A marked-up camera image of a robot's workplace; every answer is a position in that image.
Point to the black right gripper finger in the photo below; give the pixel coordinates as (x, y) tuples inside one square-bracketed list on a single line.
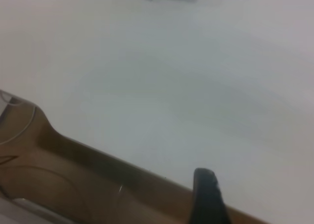
[(206, 199)]

